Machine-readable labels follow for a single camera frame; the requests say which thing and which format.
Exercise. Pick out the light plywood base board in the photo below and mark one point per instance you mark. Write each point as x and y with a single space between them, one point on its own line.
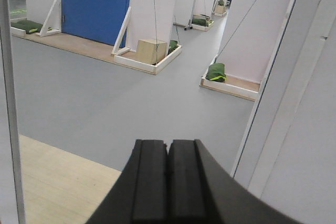
59 186

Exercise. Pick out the green sandbag near right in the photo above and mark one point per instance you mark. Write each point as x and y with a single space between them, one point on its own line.
216 72

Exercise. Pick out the blue door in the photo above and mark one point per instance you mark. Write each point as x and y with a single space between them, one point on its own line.
98 20

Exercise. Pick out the green sandbag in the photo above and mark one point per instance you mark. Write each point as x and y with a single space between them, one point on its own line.
28 26
216 72

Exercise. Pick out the white framed sliding glass door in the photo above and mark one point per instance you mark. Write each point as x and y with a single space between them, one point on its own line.
12 197

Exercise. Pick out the green sandbag far left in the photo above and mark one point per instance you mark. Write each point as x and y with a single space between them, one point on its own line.
28 26

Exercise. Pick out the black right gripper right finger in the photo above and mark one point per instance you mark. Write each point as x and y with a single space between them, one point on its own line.
201 191

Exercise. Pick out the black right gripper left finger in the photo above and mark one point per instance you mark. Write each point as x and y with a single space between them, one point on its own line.
139 194

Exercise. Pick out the distant light wooden box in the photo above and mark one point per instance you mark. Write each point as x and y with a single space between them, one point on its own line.
150 51

